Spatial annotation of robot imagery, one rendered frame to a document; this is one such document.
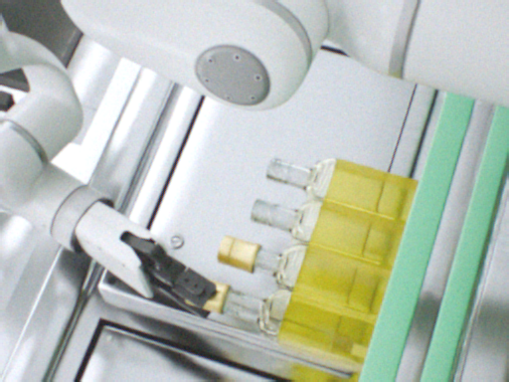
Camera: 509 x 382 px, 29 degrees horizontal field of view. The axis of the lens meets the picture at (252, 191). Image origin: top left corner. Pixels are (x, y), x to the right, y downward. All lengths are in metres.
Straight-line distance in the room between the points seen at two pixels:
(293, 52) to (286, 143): 0.63
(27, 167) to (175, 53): 0.42
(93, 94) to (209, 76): 0.73
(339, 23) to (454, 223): 0.31
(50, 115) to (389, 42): 0.49
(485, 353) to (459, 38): 0.33
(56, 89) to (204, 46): 0.44
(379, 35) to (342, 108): 0.62
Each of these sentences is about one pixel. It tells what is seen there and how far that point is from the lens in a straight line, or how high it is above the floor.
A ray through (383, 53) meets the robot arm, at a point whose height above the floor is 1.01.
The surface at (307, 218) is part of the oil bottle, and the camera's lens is 1.12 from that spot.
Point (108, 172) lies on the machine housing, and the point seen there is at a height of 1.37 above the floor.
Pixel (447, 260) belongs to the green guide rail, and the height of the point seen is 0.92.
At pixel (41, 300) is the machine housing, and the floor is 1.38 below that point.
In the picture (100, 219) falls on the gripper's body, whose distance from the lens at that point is 1.11.
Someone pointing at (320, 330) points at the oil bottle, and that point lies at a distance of 1.07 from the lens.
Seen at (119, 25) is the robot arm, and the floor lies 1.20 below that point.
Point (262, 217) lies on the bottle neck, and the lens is 1.14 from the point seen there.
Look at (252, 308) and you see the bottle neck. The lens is 1.09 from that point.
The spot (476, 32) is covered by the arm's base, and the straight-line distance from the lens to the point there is 0.74.
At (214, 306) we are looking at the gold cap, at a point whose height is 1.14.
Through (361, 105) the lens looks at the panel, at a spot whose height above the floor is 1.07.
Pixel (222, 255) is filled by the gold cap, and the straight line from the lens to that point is 1.12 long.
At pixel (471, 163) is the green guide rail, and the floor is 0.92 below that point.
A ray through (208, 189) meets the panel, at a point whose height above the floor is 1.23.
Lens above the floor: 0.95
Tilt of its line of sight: 10 degrees up
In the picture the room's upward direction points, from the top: 74 degrees counter-clockwise
